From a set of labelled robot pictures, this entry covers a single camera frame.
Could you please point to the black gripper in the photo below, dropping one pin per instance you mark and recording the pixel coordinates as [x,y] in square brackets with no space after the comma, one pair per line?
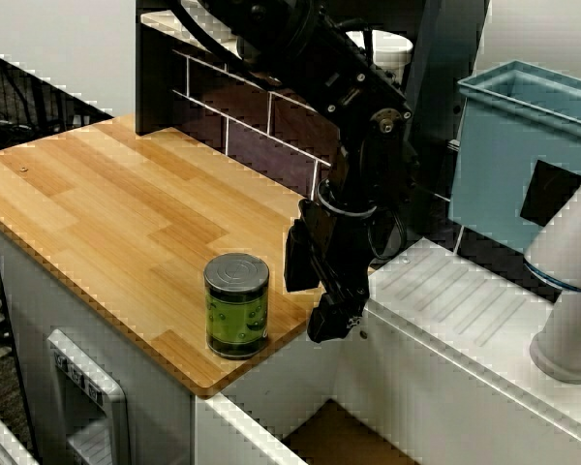
[341,242]

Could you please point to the green can with grey lid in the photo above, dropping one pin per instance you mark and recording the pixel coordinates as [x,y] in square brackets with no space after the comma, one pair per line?
[237,310]

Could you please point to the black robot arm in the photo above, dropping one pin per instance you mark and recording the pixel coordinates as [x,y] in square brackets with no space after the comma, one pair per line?
[339,68]

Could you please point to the white toy kitchen cabinet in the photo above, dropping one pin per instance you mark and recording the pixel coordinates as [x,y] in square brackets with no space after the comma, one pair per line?
[416,368]

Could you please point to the dark tile backsplash panel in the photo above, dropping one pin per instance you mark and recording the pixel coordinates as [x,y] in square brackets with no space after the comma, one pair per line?
[252,106]

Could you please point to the blue plastic bin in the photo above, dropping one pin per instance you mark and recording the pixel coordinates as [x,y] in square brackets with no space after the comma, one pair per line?
[494,169]

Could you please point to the wooden countertop board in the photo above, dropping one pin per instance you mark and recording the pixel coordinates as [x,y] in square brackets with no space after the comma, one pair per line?
[101,208]

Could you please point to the grey appliance control panel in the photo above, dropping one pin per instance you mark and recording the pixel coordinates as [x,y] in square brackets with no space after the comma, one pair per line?
[106,402]

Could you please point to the white lidded jar with print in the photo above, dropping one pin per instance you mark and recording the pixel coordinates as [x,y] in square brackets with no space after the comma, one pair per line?
[392,48]

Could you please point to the white toy faucet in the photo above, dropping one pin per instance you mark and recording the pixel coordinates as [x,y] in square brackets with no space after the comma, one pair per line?
[566,232]

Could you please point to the dark shelf frame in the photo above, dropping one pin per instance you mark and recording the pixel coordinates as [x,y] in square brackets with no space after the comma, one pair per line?
[445,72]

